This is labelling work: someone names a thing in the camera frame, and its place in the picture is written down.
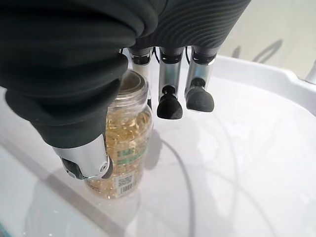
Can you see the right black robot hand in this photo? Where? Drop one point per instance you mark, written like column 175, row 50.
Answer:
column 61, row 61

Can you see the clear bottle of yellow capsules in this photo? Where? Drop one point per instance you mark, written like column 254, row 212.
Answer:
column 130, row 138

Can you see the white medical cart blue drawers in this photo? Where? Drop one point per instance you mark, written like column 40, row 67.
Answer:
column 234, row 160

